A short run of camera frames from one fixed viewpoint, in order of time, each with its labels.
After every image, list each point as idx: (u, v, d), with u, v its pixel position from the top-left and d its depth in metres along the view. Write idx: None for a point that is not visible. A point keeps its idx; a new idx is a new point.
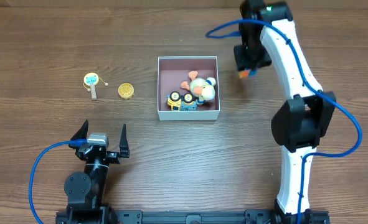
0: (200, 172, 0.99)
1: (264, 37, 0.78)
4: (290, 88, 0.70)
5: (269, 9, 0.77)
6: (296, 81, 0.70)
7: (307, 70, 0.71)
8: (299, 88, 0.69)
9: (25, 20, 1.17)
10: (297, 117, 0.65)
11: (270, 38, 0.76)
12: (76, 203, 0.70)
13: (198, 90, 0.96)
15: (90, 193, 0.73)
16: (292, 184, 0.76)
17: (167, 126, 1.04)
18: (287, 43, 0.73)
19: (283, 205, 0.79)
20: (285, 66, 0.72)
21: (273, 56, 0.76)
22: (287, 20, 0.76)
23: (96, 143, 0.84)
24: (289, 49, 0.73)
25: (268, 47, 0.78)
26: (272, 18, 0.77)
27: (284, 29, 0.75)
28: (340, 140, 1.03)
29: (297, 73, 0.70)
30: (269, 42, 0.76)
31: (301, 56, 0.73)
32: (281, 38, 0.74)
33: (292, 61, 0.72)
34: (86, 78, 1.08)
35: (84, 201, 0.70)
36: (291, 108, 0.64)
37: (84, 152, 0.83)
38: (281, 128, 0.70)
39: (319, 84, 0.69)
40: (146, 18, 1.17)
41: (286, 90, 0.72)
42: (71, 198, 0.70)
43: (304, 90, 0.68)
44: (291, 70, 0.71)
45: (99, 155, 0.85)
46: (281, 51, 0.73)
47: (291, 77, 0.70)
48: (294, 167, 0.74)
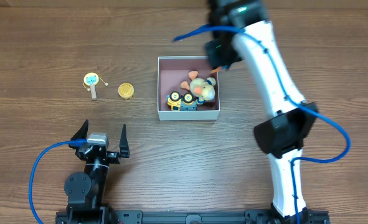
0: (199, 172, 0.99)
1: (236, 42, 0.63)
4: (271, 104, 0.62)
5: (242, 9, 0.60)
6: (278, 97, 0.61)
7: (287, 81, 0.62)
8: (281, 104, 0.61)
9: (24, 20, 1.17)
10: (281, 133, 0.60)
11: (245, 46, 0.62)
12: (76, 203, 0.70)
13: (198, 90, 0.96)
15: (89, 193, 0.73)
16: (285, 188, 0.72)
17: (167, 126, 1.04)
18: (264, 52, 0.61)
19: (281, 208, 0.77)
20: (264, 79, 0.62)
21: (249, 64, 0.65)
22: (263, 22, 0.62)
23: (95, 143, 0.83)
24: (266, 59, 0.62)
25: (241, 53, 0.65)
26: (245, 18, 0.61)
27: (260, 33, 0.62)
28: (340, 140, 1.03)
29: (278, 88, 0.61)
30: (243, 48, 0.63)
31: (280, 65, 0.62)
32: (256, 45, 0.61)
33: (271, 73, 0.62)
34: (86, 78, 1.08)
35: (84, 201, 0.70)
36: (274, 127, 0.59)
37: (84, 152, 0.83)
38: (261, 142, 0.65)
39: (301, 95, 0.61)
40: (146, 18, 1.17)
41: (267, 104, 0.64)
42: (71, 198, 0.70)
43: (287, 105, 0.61)
44: (271, 86, 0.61)
45: (98, 155, 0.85)
46: (259, 61, 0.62)
47: (271, 92, 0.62)
48: (284, 171, 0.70)
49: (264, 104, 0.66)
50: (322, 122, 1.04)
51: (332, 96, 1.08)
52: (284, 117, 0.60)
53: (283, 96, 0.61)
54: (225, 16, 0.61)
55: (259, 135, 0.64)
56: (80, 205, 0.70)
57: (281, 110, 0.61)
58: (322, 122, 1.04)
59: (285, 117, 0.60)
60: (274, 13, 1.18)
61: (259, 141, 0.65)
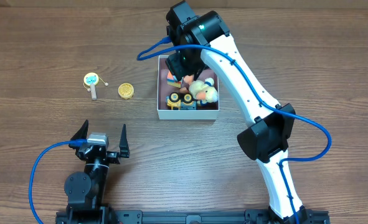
0: (199, 172, 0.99)
1: (206, 58, 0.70)
4: (248, 112, 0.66)
5: (202, 27, 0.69)
6: (253, 104, 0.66)
7: (258, 86, 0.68)
8: (257, 111, 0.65)
9: (25, 20, 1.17)
10: (263, 138, 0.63)
11: (213, 60, 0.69)
12: (76, 203, 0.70)
13: (201, 95, 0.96)
15: (90, 193, 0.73)
16: (279, 190, 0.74)
17: (167, 126, 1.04)
18: (231, 63, 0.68)
19: (278, 210, 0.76)
20: (238, 90, 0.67)
21: (221, 78, 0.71)
22: (225, 35, 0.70)
23: (95, 143, 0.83)
24: (235, 69, 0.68)
25: (212, 68, 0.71)
26: (207, 34, 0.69)
27: (224, 47, 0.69)
28: (340, 140, 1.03)
29: (251, 95, 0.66)
30: (213, 63, 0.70)
31: (250, 73, 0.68)
32: (223, 58, 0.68)
33: (243, 82, 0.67)
34: (86, 78, 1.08)
35: (84, 200, 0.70)
36: (256, 134, 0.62)
37: (84, 152, 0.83)
38: (247, 147, 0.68)
39: (274, 99, 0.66)
40: (146, 18, 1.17)
41: (245, 114, 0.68)
42: (71, 198, 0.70)
43: (263, 111, 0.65)
44: (244, 94, 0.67)
45: (98, 155, 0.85)
46: (230, 73, 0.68)
47: (246, 99, 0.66)
48: (276, 174, 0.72)
49: (242, 114, 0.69)
50: (322, 122, 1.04)
51: (332, 95, 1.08)
52: (263, 122, 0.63)
53: (257, 102, 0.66)
54: (188, 35, 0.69)
55: (245, 142, 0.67)
56: (80, 205, 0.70)
57: (259, 116, 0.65)
58: (322, 122, 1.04)
59: (264, 122, 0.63)
60: (274, 13, 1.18)
61: (245, 148, 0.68)
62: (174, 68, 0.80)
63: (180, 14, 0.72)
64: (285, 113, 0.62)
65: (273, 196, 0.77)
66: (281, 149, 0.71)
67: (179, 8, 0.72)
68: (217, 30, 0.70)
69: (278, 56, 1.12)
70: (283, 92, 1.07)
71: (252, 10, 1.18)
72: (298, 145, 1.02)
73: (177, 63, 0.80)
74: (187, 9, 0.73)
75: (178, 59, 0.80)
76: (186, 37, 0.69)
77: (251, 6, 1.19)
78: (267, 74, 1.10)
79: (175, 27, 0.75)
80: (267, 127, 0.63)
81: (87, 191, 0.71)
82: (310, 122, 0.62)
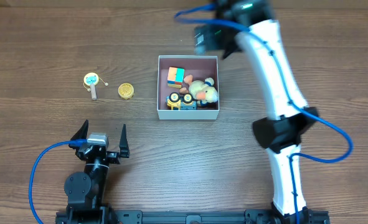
0: (200, 172, 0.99)
1: (243, 42, 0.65)
4: (274, 107, 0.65)
5: (246, 5, 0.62)
6: (281, 101, 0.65)
7: (291, 83, 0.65)
8: (284, 109, 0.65)
9: (24, 20, 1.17)
10: (282, 135, 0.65)
11: (251, 46, 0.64)
12: (76, 203, 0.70)
13: (201, 95, 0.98)
15: (91, 193, 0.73)
16: (284, 185, 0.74)
17: (167, 126, 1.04)
18: (269, 55, 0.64)
19: (281, 206, 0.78)
20: (269, 83, 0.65)
21: (253, 63, 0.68)
22: (268, 21, 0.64)
23: (95, 143, 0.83)
24: (272, 61, 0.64)
25: (247, 52, 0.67)
26: (250, 15, 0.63)
27: (265, 33, 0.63)
28: (340, 140, 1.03)
29: (281, 91, 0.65)
30: (249, 48, 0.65)
31: (286, 68, 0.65)
32: (262, 46, 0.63)
33: (277, 76, 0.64)
34: (86, 78, 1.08)
35: (84, 200, 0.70)
36: (276, 131, 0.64)
37: (84, 152, 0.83)
38: (260, 136, 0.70)
39: (303, 99, 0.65)
40: (146, 18, 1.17)
41: (269, 106, 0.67)
42: (71, 198, 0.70)
43: (289, 109, 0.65)
44: (275, 88, 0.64)
45: (98, 155, 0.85)
46: (265, 63, 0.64)
47: (276, 95, 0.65)
48: (283, 168, 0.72)
49: (266, 104, 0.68)
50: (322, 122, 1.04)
51: (332, 96, 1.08)
52: (285, 122, 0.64)
53: (286, 100, 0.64)
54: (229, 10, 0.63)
55: (259, 130, 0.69)
56: (80, 205, 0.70)
57: (284, 114, 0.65)
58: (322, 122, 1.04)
59: (286, 122, 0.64)
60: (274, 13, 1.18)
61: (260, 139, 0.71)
62: (203, 40, 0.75)
63: None
64: (311, 116, 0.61)
65: (278, 191, 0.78)
66: None
67: None
68: (263, 14, 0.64)
69: None
70: None
71: None
72: None
73: (207, 35, 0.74)
74: None
75: (212, 31, 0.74)
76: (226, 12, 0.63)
77: None
78: None
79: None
80: (287, 127, 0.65)
81: (87, 191, 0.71)
82: (332, 127, 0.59)
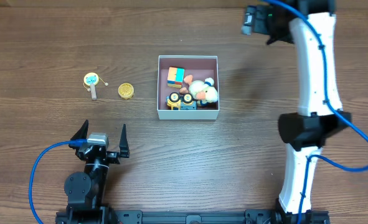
0: (200, 172, 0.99)
1: (296, 31, 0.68)
4: (309, 101, 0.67)
5: None
6: (317, 97, 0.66)
7: (332, 83, 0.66)
8: (319, 106, 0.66)
9: (24, 20, 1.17)
10: (309, 132, 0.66)
11: (303, 37, 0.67)
12: (76, 203, 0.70)
13: (201, 95, 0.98)
15: (91, 193, 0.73)
16: (296, 184, 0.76)
17: (167, 126, 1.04)
18: (319, 48, 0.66)
19: (285, 204, 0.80)
20: (310, 76, 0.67)
21: (299, 53, 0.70)
22: (329, 14, 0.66)
23: (95, 143, 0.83)
24: (319, 55, 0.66)
25: (297, 43, 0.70)
26: (311, 4, 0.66)
27: (320, 27, 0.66)
28: (340, 140, 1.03)
29: (320, 87, 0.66)
30: (300, 39, 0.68)
31: (331, 66, 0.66)
32: (314, 38, 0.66)
33: (319, 72, 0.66)
34: (86, 78, 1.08)
35: (85, 200, 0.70)
36: (304, 126, 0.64)
37: (85, 152, 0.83)
38: (287, 130, 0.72)
39: (339, 102, 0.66)
40: (146, 18, 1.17)
41: (304, 99, 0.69)
42: (71, 198, 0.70)
43: (324, 109, 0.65)
44: (314, 83, 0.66)
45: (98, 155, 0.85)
46: (312, 56, 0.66)
47: (314, 91, 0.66)
48: (298, 166, 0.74)
49: (302, 97, 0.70)
50: None
51: None
52: (316, 119, 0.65)
53: (322, 98, 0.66)
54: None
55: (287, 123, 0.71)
56: (80, 204, 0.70)
57: (316, 112, 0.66)
58: None
59: (317, 121, 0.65)
60: None
61: (286, 130, 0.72)
62: (255, 20, 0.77)
63: None
64: (342, 121, 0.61)
65: (286, 188, 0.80)
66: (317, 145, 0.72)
67: None
68: (324, 5, 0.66)
69: (278, 56, 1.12)
70: (283, 93, 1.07)
71: None
72: None
73: (260, 16, 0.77)
74: None
75: (264, 14, 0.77)
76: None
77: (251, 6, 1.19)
78: (268, 74, 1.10)
79: None
80: (317, 126, 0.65)
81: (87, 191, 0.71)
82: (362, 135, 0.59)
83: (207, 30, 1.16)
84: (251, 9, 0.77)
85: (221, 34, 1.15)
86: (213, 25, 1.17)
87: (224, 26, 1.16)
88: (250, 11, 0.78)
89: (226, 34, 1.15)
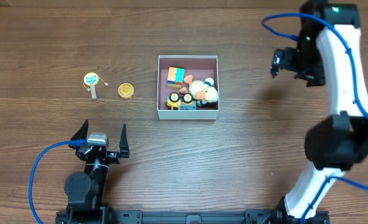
0: (200, 172, 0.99)
1: (322, 40, 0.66)
4: (337, 102, 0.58)
5: (336, 9, 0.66)
6: (347, 97, 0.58)
7: (362, 88, 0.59)
8: (349, 104, 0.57)
9: (24, 20, 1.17)
10: (339, 137, 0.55)
11: (329, 42, 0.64)
12: (76, 203, 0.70)
13: (201, 95, 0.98)
15: (90, 193, 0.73)
16: (308, 196, 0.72)
17: (167, 126, 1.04)
18: (346, 51, 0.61)
19: (289, 207, 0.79)
20: (338, 78, 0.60)
21: (325, 62, 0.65)
22: (353, 27, 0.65)
23: (95, 143, 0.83)
24: (347, 58, 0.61)
25: (322, 52, 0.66)
26: (337, 19, 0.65)
27: (347, 35, 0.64)
28: None
29: (349, 87, 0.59)
30: (326, 45, 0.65)
31: (360, 71, 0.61)
32: (340, 43, 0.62)
33: (348, 73, 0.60)
34: (86, 78, 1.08)
35: (84, 200, 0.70)
36: (334, 124, 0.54)
37: (84, 152, 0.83)
38: (312, 145, 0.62)
39: None
40: (146, 18, 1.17)
41: (331, 104, 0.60)
42: (71, 198, 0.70)
43: (354, 108, 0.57)
44: (342, 83, 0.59)
45: (98, 155, 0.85)
46: (339, 59, 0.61)
47: (342, 91, 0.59)
48: (315, 182, 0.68)
49: (328, 104, 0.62)
50: None
51: None
52: (348, 118, 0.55)
53: (352, 98, 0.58)
54: (318, 12, 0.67)
55: (314, 137, 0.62)
56: (80, 205, 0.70)
57: (347, 111, 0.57)
58: None
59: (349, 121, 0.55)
60: (274, 13, 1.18)
61: (313, 145, 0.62)
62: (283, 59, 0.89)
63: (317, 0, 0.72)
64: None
65: (294, 195, 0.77)
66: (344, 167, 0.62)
67: None
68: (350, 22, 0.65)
69: None
70: (283, 93, 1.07)
71: (252, 9, 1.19)
72: (298, 145, 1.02)
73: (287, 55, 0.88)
74: None
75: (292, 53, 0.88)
76: (314, 14, 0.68)
77: (251, 6, 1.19)
78: (268, 74, 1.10)
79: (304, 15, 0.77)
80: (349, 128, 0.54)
81: (87, 191, 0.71)
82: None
83: (207, 30, 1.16)
84: (279, 51, 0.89)
85: (221, 34, 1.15)
86: (213, 25, 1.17)
87: (224, 26, 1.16)
88: (279, 53, 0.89)
89: (226, 34, 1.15)
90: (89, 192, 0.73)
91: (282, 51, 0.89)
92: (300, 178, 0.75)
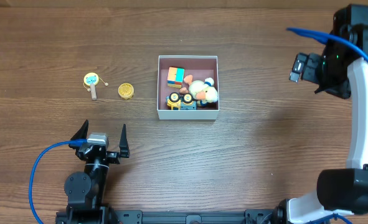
0: (200, 172, 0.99)
1: (355, 71, 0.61)
4: (362, 151, 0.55)
5: None
6: None
7: None
8: None
9: (24, 20, 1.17)
10: (358, 193, 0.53)
11: (363, 78, 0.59)
12: (76, 203, 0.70)
13: (201, 95, 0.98)
15: (91, 193, 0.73)
16: (312, 215, 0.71)
17: (167, 126, 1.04)
18: None
19: (291, 213, 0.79)
20: (367, 122, 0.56)
21: (353, 97, 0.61)
22: None
23: (95, 143, 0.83)
24: None
25: (353, 84, 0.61)
26: None
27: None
28: (340, 140, 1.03)
29: None
30: (358, 81, 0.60)
31: None
32: None
33: None
34: (86, 78, 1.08)
35: (85, 200, 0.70)
36: (355, 180, 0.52)
37: (84, 152, 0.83)
38: (326, 188, 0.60)
39: None
40: (146, 18, 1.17)
41: (354, 149, 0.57)
42: (71, 198, 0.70)
43: None
44: None
45: (98, 155, 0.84)
46: None
47: None
48: (320, 210, 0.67)
49: (350, 146, 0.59)
50: (322, 122, 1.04)
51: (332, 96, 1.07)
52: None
53: None
54: (356, 34, 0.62)
55: (331, 179, 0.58)
56: (80, 205, 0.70)
57: None
58: (322, 122, 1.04)
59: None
60: (274, 13, 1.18)
61: (327, 189, 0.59)
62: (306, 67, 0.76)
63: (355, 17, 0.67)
64: None
65: (297, 208, 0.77)
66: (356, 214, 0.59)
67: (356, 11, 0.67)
68: None
69: (278, 56, 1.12)
70: (283, 93, 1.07)
71: (252, 10, 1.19)
72: (298, 145, 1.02)
73: (311, 64, 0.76)
74: (367, 17, 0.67)
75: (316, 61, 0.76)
76: (350, 35, 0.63)
77: (251, 6, 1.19)
78: (267, 74, 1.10)
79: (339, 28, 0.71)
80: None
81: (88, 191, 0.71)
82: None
83: (207, 31, 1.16)
84: (301, 56, 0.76)
85: (221, 34, 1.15)
86: (213, 25, 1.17)
87: (224, 26, 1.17)
88: (301, 58, 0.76)
89: (226, 34, 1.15)
90: (89, 192, 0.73)
91: (306, 55, 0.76)
92: (312, 195, 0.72)
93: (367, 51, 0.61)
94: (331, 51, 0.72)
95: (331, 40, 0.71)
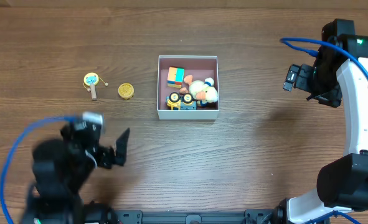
0: (200, 172, 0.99)
1: (344, 71, 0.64)
4: (358, 140, 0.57)
5: (360, 41, 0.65)
6: None
7: None
8: None
9: (24, 20, 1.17)
10: (356, 178, 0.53)
11: (351, 74, 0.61)
12: (43, 169, 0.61)
13: (201, 95, 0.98)
15: (62, 163, 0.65)
16: (311, 215, 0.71)
17: (167, 126, 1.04)
18: None
19: (291, 213, 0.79)
20: (360, 115, 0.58)
21: (346, 96, 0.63)
22: None
23: (91, 120, 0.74)
24: None
25: (344, 84, 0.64)
26: (361, 51, 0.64)
27: None
28: (340, 140, 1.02)
29: None
30: (347, 78, 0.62)
31: None
32: (363, 78, 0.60)
33: None
34: (86, 78, 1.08)
35: (55, 166, 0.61)
36: (353, 165, 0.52)
37: (77, 127, 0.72)
38: (326, 181, 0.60)
39: None
40: (146, 19, 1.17)
41: (351, 141, 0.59)
42: (38, 162, 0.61)
43: None
44: (364, 121, 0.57)
45: (89, 137, 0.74)
46: (362, 95, 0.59)
47: (363, 128, 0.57)
48: (319, 210, 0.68)
49: (348, 140, 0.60)
50: (322, 122, 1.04)
51: None
52: None
53: None
54: (341, 42, 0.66)
55: (331, 172, 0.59)
56: (47, 171, 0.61)
57: None
58: (322, 122, 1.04)
59: None
60: (274, 13, 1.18)
61: (327, 182, 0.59)
62: (298, 76, 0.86)
63: (341, 27, 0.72)
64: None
65: (296, 206, 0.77)
66: (355, 208, 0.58)
67: (342, 23, 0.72)
68: None
69: (278, 56, 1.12)
70: (283, 93, 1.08)
71: (252, 10, 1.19)
72: (298, 145, 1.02)
73: (304, 74, 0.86)
74: (350, 30, 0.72)
75: (309, 72, 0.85)
76: (336, 43, 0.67)
77: (251, 6, 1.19)
78: (268, 74, 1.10)
79: (327, 38, 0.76)
80: None
81: (58, 156, 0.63)
82: None
83: (207, 31, 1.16)
84: (295, 66, 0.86)
85: (221, 34, 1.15)
86: (213, 25, 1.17)
87: (223, 26, 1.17)
88: (294, 69, 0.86)
89: (226, 34, 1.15)
90: (61, 162, 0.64)
91: (298, 66, 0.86)
92: (309, 195, 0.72)
93: (352, 54, 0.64)
94: (320, 62, 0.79)
95: (320, 51, 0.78)
